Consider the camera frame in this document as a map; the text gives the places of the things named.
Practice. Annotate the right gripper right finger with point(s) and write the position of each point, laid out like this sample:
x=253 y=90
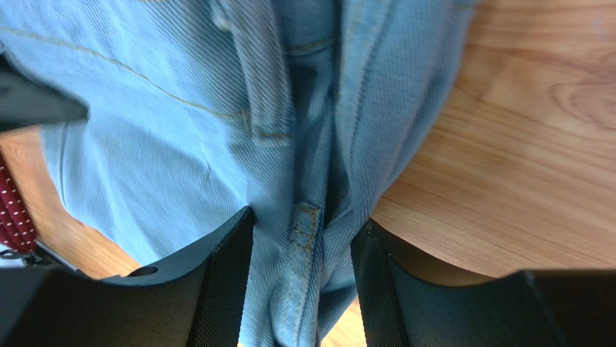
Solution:
x=411 y=298

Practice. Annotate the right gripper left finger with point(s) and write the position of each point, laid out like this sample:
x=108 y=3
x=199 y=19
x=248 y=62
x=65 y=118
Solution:
x=193 y=297

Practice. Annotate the light blue denim skirt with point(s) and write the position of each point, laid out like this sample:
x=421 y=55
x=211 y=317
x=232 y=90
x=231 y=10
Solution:
x=305 y=111

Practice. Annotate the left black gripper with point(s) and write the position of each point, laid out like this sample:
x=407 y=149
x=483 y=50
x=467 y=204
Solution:
x=26 y=102

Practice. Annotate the red polka dot skirt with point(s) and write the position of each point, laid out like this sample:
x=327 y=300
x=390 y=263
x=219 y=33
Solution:
x=17 y=229

